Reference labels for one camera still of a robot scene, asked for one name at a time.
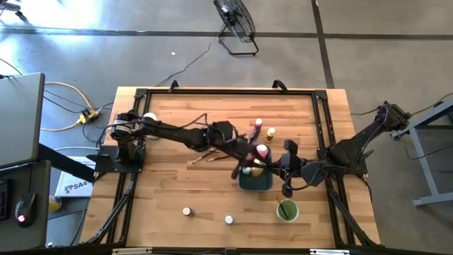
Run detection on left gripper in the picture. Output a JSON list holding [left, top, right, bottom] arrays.
[[211, 120, 272, 180]]

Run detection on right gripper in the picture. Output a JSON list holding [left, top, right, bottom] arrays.
[[264, 139, 309, 199]]

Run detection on small magenta paint bottle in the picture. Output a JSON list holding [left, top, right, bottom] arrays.
[[252, 118, 264, 142]]

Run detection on blue-grey plastic bin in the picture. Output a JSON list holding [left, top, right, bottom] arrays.
[[238, 143, 274, 193]]

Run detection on green cup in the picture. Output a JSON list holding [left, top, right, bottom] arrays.
[[276, 198, 300, 223]]

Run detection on black floor fan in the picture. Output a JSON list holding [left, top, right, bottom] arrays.
[[212, 0, 260, 57]]

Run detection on yellow power plug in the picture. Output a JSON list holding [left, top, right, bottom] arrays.
[[78, 108, 99, 125]]

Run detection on white cardboard box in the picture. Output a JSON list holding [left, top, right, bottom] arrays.
[[55, 155, 96, 198]]

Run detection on yellow ball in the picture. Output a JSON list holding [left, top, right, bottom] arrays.
[[48, 195, 62, 214]]

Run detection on dark side desk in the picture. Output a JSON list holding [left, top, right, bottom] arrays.
[[0, 159, 52, 253]]

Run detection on black computer mouse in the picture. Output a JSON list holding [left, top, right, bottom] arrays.
[[14, 193, 38, 228]]

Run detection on grey laptop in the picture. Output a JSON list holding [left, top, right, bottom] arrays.
[[0, 72, 46, 169]]

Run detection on black keyboard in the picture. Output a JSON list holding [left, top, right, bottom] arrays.
[[0, 180, 11, 221]]

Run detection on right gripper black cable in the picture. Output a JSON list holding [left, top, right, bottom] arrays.
[[288, 157, 332, 192]]

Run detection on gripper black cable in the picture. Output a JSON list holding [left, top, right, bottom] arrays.
[[95, 113, 213, 149], [288, 157, 332, 192]]

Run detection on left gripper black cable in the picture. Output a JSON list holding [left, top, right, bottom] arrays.
[[95, 113, 213, 149]]

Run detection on silver metal bracket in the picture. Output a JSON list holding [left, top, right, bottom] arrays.
[[309, 249, 351, 255], [112, 247, 153, 255]]

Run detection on black fan cable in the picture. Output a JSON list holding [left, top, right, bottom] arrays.
[[156, 33, 227, 87]]

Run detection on black floor cable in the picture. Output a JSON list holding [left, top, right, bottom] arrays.
[[406, 92, 453, 118]]

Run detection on yellow floor cable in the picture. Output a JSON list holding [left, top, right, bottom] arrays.
[[40, 81, 93, 132]]

